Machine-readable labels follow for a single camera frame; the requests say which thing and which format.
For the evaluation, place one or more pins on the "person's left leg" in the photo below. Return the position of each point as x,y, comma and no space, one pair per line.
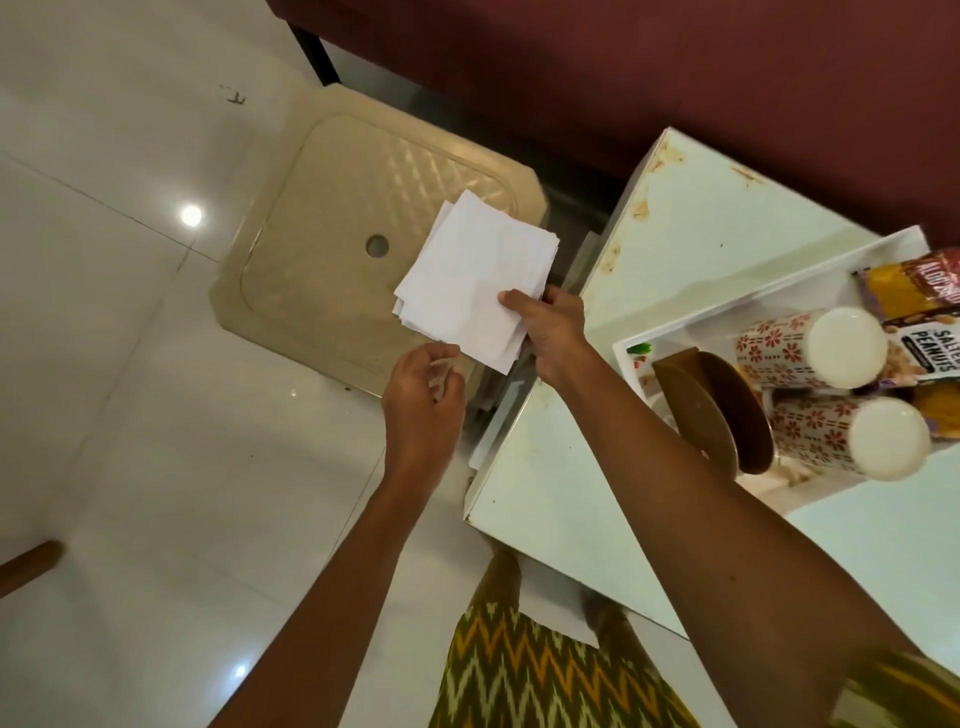
501,581

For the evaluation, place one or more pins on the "beige plastic stool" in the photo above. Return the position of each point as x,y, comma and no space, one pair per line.
337,225

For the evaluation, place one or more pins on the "person's right hand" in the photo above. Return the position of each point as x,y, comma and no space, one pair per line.
559,337

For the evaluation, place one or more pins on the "maroon and yellow snack packet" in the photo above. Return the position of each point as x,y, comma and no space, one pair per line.
911,285

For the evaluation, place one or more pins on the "person's left thumb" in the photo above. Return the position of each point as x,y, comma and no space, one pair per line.
456,390

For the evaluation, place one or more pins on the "zigzag patterned garment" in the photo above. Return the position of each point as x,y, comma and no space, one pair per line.
540,675

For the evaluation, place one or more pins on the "maroon sofa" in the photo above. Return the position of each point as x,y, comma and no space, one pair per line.
712,82

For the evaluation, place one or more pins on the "person's left forearm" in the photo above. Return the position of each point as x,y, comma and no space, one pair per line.
337,600

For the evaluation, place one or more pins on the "small colourful sachet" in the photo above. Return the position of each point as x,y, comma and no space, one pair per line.
640,364

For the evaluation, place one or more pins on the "dark blue nut packet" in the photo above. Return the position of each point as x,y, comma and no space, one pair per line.
926,352

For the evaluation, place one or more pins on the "stack of white paper napkins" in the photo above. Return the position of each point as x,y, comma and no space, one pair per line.
472,277

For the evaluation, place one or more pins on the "person's left hand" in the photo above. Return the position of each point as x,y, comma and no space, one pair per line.
416,420

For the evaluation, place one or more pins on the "person's right forearm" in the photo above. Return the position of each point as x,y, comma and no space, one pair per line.
712,540

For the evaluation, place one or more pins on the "white plastic tray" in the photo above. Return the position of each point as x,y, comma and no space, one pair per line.
780,289

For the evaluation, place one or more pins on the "floral jar with white lid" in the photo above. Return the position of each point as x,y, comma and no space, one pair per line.
847,436
810,346

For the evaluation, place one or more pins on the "person's right thumb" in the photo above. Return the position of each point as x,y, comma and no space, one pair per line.
521,303

